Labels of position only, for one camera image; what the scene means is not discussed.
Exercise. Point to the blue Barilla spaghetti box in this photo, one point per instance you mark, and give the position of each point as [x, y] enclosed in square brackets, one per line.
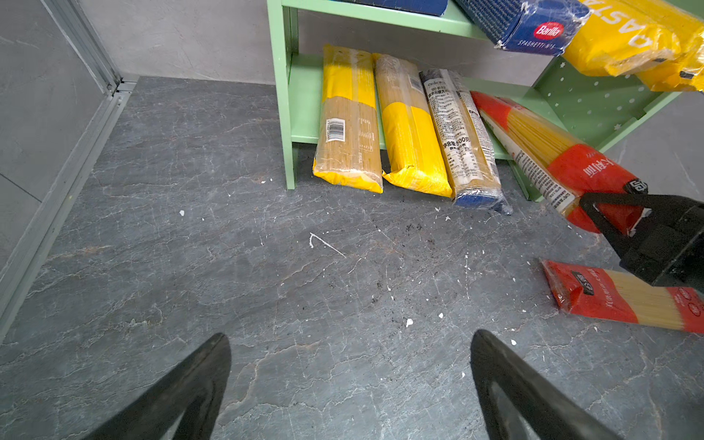
[543, 27]

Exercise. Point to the red spaghetti bag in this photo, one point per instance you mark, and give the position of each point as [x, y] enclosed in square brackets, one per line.
[621, 297]
[556, 163]

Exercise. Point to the clear white-label spaghetti bag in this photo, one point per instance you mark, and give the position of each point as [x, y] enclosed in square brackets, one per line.
[466, 145]

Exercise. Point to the yellow spaghetti bag with lettering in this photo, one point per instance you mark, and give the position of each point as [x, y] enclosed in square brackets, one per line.
[618, 39]

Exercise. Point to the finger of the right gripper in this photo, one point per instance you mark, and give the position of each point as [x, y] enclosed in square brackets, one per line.
[617, 215]

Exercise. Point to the large yellow spaghetti bag front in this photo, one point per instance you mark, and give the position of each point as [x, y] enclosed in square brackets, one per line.
[416, 160]

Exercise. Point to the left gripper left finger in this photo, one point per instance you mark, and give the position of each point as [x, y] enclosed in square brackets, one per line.
[189, 396]

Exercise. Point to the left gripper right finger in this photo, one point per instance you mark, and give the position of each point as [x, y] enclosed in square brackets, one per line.
[512, 395]

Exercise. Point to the green wooden two-tier shelf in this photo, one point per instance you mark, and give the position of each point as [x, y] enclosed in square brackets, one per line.
[600, 111]

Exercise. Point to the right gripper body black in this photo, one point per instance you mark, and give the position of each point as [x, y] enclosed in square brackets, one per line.
[666, 249]

